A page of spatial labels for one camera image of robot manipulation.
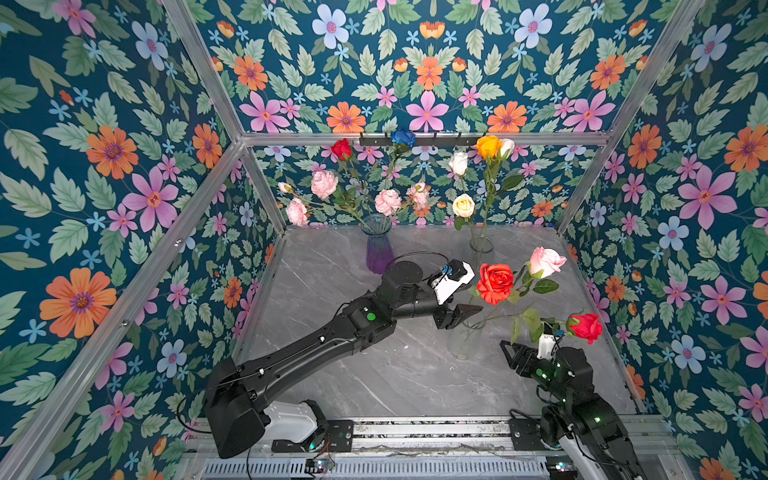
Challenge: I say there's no pink rosebud stem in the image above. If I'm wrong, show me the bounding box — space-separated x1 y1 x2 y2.
508 247 567 303

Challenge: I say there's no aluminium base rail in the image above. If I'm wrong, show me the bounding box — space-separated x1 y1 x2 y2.
179 415 673 480

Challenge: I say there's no blue rose stem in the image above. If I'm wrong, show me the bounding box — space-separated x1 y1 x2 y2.
380 130 415 216

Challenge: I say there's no white rose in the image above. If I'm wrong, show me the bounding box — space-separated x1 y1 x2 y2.
484 138 516 222

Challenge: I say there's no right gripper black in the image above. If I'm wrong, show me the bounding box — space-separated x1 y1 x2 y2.
499 339 572 408

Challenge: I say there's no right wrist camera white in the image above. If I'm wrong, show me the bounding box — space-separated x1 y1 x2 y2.
537 333 557 360

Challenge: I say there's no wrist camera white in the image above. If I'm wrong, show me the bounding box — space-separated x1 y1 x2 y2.
537 333 557 360
427 259 475 305

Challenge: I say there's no aluminium frame post right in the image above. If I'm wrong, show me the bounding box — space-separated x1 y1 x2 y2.
556 0 706 237

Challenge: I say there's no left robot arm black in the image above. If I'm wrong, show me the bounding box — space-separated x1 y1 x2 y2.
204 260 481 459

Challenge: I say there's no white rose stem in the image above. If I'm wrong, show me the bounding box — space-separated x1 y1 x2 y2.
448 150 481 241

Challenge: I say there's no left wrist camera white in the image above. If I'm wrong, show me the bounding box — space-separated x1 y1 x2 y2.
427 259 475 305

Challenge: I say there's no red rose stem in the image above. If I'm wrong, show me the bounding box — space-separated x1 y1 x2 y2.
469 264 520 329
331 138 374 234
471 308 603 345

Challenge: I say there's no pink carnation spray stem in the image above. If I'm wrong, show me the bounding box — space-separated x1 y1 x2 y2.
278 170 368 227

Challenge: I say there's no cream peach rose stem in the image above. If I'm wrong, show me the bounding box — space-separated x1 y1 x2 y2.
452 193 480 238

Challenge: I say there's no clear ribbed glass vase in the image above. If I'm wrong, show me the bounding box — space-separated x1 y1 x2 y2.
465 235 495 273

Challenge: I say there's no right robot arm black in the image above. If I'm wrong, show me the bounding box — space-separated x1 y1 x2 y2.
500 340 647 479

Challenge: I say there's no orange rose stem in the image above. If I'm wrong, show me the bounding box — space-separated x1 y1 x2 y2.
477 135 498 235

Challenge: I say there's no aluminium frame post left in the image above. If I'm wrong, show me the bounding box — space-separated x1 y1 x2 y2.
164 0 286 237

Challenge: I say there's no aluminium frame post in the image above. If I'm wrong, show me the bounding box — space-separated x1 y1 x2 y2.
164 0 286 237
556 0 706 237

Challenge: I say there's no aluminium back crossbar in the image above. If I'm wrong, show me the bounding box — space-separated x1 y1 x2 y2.
240 132 608 147

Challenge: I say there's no purple blue glass vase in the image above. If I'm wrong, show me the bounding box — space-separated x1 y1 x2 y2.
361 213 394 275

